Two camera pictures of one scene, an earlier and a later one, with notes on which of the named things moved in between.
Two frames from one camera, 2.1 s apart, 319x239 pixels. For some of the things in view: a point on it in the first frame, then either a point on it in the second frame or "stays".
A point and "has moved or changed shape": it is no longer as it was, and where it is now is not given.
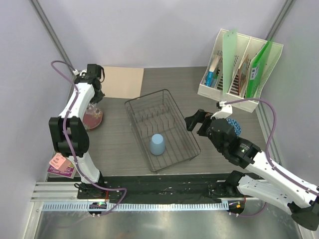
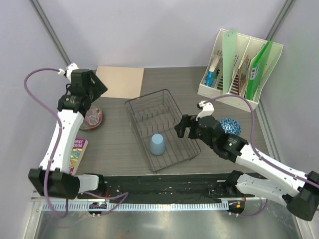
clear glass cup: [91, 108] has moved or changed shape
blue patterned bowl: [237, 126] stays
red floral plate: [92, 117] stays
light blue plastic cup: [157, 144] stays
